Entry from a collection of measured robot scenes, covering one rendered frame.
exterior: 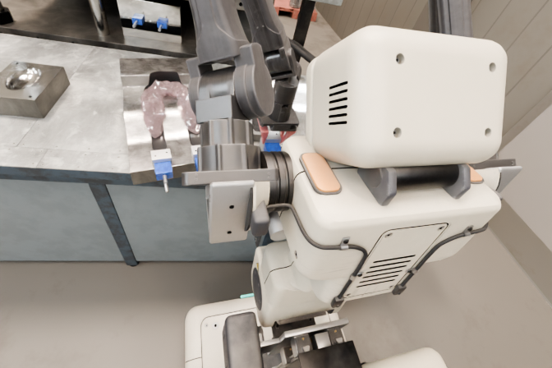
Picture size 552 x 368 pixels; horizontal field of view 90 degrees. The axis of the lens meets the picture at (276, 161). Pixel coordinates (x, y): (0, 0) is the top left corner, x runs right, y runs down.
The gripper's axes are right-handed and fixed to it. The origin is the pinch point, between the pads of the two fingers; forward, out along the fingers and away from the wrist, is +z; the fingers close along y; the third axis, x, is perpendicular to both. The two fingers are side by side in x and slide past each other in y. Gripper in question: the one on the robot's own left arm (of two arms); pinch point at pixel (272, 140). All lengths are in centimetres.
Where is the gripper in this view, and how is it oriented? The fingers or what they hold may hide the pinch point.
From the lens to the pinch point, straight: 78.7
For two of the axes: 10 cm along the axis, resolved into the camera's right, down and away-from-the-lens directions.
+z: -1.9, 6.6, 7.3
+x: 2.2, 7.5, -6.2
